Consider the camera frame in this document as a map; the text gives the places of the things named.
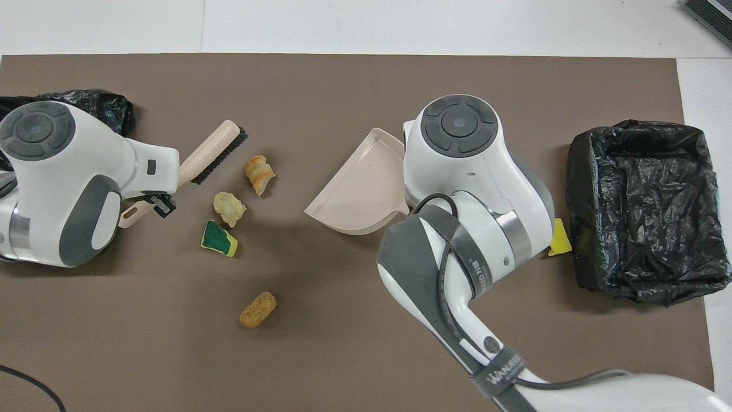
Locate brown oval bread roll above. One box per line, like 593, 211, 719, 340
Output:
239, 291, 278, 328

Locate green and yellow sponge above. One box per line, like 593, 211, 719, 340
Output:
200, 220, 239, 258

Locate beige hand brush black bristles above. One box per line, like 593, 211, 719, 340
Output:
118, 120, 248, 229

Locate black bag-covered bin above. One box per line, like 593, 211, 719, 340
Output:
0, 89, 137, 172

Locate dark ribbed device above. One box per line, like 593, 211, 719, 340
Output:
682, 0, 732, 49

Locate pale bread chunk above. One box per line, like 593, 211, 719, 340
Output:
213, 192, 248, 228

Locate torn orange croissant piece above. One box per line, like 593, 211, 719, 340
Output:
245, 154, 276, 197

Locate beige plastic dustpan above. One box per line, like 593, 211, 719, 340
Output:
304, 128, 410, 236

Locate brown table mat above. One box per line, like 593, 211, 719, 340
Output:
0, 54, 717, 412

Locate notched yellow sponge piece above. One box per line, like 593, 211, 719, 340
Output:
548, 217, 572, 257

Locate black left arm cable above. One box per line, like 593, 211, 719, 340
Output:
0, 365, 66, 412

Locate open black bag-lined bin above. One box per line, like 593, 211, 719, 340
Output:
565, 119, 732, 307

